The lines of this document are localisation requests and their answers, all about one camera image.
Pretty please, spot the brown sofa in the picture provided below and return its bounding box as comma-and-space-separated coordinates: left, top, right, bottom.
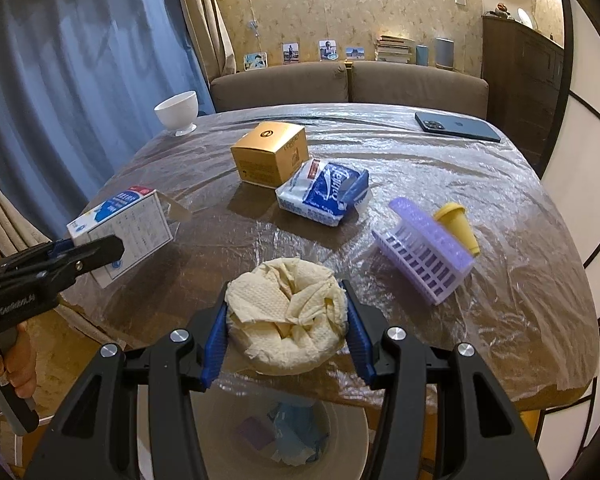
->
209, 60, 490, 121

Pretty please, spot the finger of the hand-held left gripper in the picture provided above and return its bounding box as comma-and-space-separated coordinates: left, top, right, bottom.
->
0, 239, 81, 271
0, 234, 126, 291

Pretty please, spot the stack of books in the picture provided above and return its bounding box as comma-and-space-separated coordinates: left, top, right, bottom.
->
375, 35, 416, 64

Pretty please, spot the gold cardboard box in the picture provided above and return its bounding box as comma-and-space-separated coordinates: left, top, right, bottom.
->
230, 121, 310, 190

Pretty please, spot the dark wooden dresser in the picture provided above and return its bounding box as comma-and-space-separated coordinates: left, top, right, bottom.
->
481, 14, 566, 166

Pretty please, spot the white footed bowl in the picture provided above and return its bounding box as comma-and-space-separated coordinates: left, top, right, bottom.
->
154, 90, 199, 137

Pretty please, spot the beige curtain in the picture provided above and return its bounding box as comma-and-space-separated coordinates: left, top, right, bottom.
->
177, 0, 237, 81

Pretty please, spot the dark blue smartphone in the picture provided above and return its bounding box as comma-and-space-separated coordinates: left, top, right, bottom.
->
414, 111, 502, 144

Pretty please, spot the crumpled blue wrapper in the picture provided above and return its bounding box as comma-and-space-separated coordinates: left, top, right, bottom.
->
270, 402, 331, 466

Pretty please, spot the blue curtain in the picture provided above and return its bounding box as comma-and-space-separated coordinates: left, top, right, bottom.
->
0, 0, 216, 261

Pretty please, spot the purple plastic basket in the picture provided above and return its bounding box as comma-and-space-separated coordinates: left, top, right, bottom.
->
371, 197, 477, 307

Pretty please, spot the blue and white medicine box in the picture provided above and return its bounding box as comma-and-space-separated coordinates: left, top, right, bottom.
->
66, 185, 174, 289

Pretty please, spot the white round trash bin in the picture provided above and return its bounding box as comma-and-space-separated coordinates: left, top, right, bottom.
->
135, 385, 371, 480

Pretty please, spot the blue and white tissue pack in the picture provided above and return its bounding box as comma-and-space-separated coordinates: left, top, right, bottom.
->
275, 157, 371, 229

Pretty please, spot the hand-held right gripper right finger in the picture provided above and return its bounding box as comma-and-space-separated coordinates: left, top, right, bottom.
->
340, 280, 551, 480

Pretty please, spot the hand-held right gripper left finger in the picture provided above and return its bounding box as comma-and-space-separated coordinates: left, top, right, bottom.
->
25, 287, 231, 480

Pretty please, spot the white black-framed screen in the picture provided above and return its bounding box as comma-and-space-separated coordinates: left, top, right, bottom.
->
540, 0, 600, 480

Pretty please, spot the purple packet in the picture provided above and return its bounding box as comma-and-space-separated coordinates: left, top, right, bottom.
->
237, 416, 276, 448

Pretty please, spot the cream paper towel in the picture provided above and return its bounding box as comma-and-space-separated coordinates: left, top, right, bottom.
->
226, 257, 350, 377

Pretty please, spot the person's left hand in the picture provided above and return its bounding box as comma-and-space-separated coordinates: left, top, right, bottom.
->
0, 322, 38, 401

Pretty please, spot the yellow cone cup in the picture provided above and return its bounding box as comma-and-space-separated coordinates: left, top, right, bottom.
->
432, 202, 481, 257

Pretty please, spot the large grey-blue cylinder speaker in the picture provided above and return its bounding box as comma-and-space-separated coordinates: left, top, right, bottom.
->
434, 37, 455, 69

